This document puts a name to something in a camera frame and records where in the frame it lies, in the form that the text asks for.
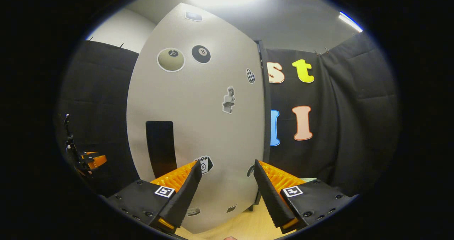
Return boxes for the black door handle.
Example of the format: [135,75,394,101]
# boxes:
[146,121,177,179]

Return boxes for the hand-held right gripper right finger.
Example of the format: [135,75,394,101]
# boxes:
[254,159,357,234]

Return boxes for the dark grey cabinet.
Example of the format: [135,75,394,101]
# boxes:
[255,39,273,212]

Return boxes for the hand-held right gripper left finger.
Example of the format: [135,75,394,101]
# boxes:
[106,160,203,233]

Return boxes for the beige cabinet door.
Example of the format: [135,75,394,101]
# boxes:
[127,3,266,234]

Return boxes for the black backdrop cloth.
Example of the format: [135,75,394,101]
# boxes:
[57,31,399,198]

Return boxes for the small ceiling light panel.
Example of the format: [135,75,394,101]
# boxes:
[338,12,363,33]

